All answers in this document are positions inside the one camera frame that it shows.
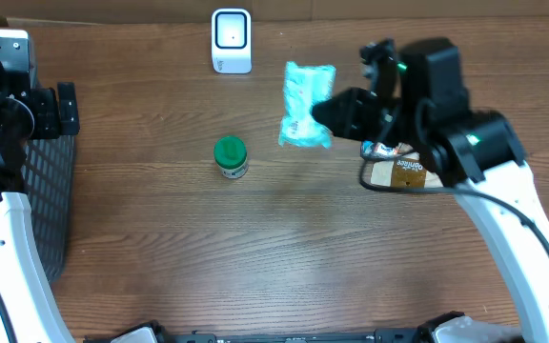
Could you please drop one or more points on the beige PanTree snack bag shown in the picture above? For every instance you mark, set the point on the beige PanTree snack bag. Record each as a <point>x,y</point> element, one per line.
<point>404,171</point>

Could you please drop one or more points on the green lid jar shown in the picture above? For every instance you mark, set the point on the green lid jar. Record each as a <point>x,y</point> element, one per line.
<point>231,156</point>

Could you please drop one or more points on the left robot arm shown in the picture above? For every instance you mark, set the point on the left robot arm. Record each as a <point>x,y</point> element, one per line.
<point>28,111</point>

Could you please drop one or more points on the grey plastic shopping basket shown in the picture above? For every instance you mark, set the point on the grey plastic shopping basket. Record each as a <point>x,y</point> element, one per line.
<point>48,178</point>

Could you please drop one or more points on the white barcode scanner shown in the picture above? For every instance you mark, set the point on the white barcode scanner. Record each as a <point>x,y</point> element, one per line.
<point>231,41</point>

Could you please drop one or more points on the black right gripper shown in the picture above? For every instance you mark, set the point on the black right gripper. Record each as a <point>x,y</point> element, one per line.
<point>347,103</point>

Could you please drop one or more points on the orange Kleenex tissue pack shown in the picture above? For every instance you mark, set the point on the orange Kleenex tissue pack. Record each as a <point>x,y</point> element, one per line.
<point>372,150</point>

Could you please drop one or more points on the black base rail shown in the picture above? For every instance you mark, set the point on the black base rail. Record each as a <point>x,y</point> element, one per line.
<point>293,338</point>

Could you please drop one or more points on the teal wet wipes pack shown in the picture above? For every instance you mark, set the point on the teal wet wipes pack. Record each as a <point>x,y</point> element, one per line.
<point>304,87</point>

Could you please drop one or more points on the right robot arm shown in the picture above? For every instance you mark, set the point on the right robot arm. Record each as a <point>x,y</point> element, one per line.
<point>417,97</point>

